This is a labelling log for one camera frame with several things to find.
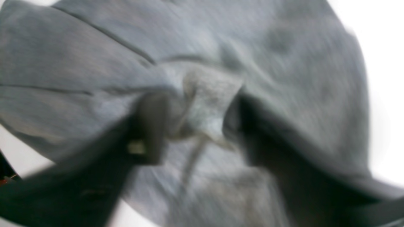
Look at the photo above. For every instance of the grey T-shirt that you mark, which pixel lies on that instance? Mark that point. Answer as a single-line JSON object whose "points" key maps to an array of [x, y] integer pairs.
{"points": [[72, 70]]}

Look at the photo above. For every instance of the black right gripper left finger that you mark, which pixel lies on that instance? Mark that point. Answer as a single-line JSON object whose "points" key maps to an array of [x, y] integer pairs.
{"points": [[83, 189]]}

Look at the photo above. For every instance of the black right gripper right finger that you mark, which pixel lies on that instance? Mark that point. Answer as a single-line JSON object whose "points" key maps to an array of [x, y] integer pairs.
{"points": [[318, 190]]}

